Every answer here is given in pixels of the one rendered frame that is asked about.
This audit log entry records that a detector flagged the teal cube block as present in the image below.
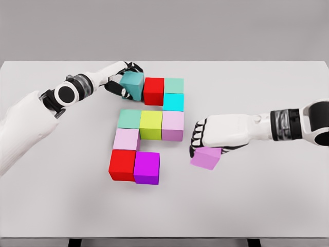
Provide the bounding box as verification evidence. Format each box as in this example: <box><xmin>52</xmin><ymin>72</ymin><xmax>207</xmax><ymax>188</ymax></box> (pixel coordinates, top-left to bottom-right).
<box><xmin>119</xmin><ymin>71</ymin><xmax>145</xmax><ymax>102</ymax></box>

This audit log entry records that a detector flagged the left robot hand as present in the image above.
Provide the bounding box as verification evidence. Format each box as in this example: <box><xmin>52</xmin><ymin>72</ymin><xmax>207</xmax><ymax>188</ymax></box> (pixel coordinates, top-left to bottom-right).
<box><xmin>100</xmin><ymin>61</ymin><xmax>144</xmax><ymax>101</ymax></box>

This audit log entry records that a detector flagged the orchid pink cube block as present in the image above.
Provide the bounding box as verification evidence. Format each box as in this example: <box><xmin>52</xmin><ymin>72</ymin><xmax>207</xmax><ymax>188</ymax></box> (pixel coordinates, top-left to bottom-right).
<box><xmin>190</xmin><ymin>147</ymin><xmax>223</xmax><ymax>170</ymax></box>

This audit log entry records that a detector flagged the cyan cube block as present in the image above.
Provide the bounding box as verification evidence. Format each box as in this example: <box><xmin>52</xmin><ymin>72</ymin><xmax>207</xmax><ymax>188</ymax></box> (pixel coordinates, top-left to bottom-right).
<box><xmin>162</xmin><ymin>93</ymin><xmax>185</xmax><ymax>112</ymax></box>

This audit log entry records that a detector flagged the yellow-green cube block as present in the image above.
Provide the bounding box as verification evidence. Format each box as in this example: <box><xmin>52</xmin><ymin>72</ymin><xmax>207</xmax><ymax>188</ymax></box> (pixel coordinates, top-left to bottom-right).
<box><xmin>139</xmin><ymin>110</ymin><xmax>163</xmax><ymax>141</ymax></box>

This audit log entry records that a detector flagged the seafoam green cube block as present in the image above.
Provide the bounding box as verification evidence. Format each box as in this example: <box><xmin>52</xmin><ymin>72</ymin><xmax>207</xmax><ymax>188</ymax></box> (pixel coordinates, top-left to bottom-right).
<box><xmin>163</xmin><ymin>77</ymin><xmax>185</xmax><ymax>95</ymax></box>
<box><xmin>117</xmin><ymin>109</ymin><xmax>142</xmax><ymax>130</ymax></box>

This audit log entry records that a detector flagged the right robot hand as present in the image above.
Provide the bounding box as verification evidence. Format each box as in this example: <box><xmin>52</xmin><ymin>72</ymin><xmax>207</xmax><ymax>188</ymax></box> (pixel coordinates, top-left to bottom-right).
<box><xmin>189</xmin><ymin>114</ymin><xmax>254</xmax><ymax>158</ymax></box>

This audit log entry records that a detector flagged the red cube block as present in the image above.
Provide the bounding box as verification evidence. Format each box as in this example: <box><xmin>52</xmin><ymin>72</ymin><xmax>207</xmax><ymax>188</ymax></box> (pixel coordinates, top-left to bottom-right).
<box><xmin>143</xmin><ymin>77</ymin><xmax>165</xmax><ymax>107</ymax></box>
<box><xmin>108</xmin><ymin>149</ymin><xmax>137</xmax><ymax>182</ymax></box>

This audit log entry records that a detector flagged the pale pink cube block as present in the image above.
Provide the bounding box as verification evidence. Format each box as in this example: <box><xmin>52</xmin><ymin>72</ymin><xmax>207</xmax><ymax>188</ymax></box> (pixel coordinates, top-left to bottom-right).
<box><xmin>161</xmin><ymin>111</ymin><xmax>185</xmax><ymax>142</ymax></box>
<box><xmin>113</xmin><ymin>128</ymin><xmax>141</xmax><ymax>152</ymax></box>

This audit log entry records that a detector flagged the magenta purple cube block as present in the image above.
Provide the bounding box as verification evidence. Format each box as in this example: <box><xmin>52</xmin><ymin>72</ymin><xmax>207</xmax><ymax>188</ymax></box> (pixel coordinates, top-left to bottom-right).
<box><xmin>133</xmin><ymin>151</ymin><xmax>160</xmax><ymax>185</ymax></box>

